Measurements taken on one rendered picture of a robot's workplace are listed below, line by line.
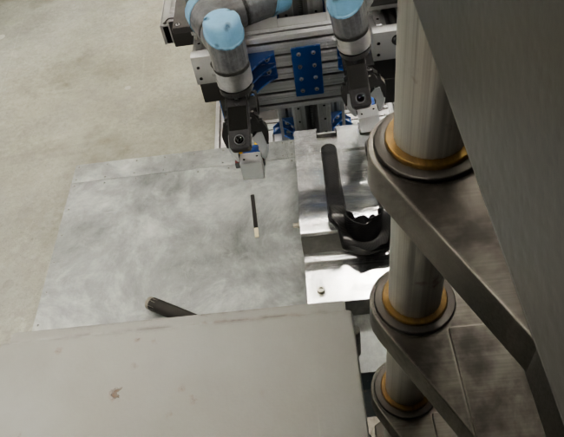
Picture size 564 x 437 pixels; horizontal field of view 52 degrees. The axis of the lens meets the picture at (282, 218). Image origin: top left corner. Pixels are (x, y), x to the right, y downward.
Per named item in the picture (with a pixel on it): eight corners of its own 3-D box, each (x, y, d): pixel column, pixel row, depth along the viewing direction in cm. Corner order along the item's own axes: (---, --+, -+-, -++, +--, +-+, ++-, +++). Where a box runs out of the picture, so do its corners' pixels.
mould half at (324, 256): (297, 156, 156) (291, 117, 146) (394, 145, 154) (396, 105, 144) (310, 319, 124) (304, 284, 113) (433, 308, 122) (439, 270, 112)
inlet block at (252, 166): (244, 143, 146) (239, 127, 142) (263, 140, 146) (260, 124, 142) (243, 180, 138) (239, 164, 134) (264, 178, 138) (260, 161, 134)
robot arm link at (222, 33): (230, 0, 114) (247, 19, 109) (239, 48, 122) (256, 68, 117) (193, 13, 112) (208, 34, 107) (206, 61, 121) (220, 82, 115)
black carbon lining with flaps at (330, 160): (318, 150, 146) (316, 121, 139) (383, 143, 145) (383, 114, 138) (332, 263, 124) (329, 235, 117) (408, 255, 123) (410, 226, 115)
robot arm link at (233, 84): (250, 75, 116) (209, 80, 117) (253, 93, 120) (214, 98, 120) (249, 53, 121) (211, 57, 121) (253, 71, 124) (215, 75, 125)
